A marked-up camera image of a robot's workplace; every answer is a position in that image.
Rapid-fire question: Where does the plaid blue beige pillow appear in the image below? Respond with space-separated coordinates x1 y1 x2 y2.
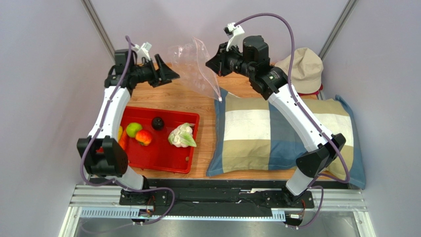
206 89 366 189

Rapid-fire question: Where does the beige bucket hat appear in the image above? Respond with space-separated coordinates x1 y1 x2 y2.
291 47 324 94

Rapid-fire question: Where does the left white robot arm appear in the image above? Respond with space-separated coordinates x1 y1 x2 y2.
77 49 179 200

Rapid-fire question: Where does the green apple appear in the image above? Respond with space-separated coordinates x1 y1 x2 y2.
126 122 143 138

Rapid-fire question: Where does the white green cauliflower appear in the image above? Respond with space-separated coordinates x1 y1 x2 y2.
168 123 197 148

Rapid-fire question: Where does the yellow mango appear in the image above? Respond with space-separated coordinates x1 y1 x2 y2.
117 125 124 142

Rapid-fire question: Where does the red plastic tray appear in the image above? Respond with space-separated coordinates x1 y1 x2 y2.
121 106 200 173

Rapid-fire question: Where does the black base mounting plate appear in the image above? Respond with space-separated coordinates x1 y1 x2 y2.
103 179 315 217

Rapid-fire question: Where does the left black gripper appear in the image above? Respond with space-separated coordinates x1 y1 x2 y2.
131 54 180 88

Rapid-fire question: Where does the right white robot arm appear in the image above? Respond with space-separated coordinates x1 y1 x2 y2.
205 36 346 206

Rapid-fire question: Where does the dark purple mangosteen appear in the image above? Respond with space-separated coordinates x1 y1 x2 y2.
151 117 165 131

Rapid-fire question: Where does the clear zip top bag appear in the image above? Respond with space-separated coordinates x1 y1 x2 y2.
168 37 222 102

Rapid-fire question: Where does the aluminium frame rail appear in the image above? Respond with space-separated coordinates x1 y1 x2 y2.
59 179 375 237

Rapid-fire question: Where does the orange carrot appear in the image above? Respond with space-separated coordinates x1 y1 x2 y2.
118 131 129 151

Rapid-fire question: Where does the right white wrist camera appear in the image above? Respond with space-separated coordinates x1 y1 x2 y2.
224 22 245 51

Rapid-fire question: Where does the red folded cloth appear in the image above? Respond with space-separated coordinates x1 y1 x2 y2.
295 84 324 99

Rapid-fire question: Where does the red yellow apple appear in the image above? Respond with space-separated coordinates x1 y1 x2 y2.
134 129 153 146

